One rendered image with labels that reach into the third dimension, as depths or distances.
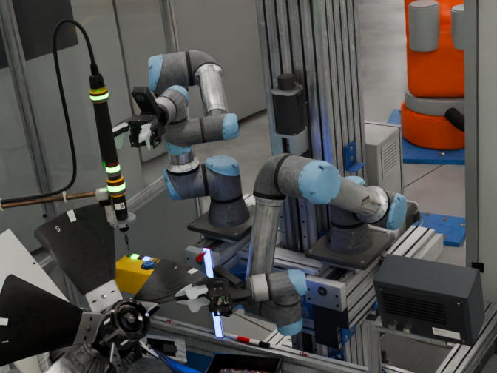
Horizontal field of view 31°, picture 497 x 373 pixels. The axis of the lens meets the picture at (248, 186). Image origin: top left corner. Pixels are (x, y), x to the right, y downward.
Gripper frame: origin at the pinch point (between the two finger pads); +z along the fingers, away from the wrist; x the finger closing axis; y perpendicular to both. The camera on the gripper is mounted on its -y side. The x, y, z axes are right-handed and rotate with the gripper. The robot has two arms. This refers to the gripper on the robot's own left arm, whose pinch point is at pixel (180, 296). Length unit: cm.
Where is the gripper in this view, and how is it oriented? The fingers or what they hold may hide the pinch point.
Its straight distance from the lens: 250.3
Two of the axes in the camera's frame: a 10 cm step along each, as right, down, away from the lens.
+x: 1.0, 8.5, 5.1
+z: -9.9, 1.5, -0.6
